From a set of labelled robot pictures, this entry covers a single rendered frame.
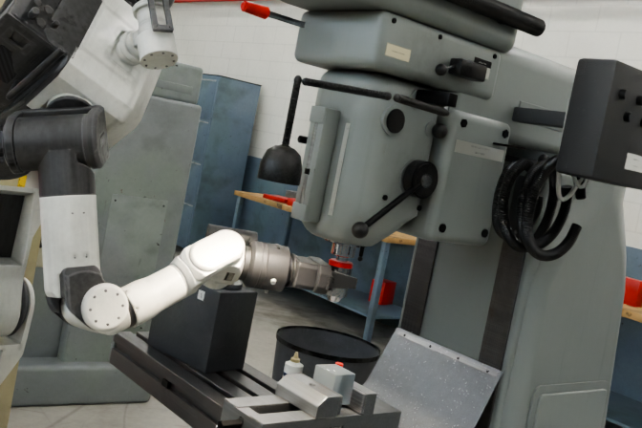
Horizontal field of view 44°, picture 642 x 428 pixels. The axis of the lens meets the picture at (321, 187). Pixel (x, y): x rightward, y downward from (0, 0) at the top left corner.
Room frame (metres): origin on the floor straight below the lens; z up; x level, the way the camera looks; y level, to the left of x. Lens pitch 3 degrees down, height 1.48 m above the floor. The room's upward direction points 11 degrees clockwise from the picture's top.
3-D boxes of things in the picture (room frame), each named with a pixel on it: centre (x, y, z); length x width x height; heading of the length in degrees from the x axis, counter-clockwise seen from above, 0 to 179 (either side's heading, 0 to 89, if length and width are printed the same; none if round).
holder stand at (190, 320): (1.88, 0.22, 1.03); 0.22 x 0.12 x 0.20; 49
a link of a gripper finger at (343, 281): (1.51, -0.07, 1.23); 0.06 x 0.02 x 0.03; 105
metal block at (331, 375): (1.51, -0.09, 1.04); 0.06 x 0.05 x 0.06; 41
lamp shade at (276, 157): (1.34, 0.07, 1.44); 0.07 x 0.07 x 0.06
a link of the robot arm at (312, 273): (1.52, 0.02, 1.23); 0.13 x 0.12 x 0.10; 15
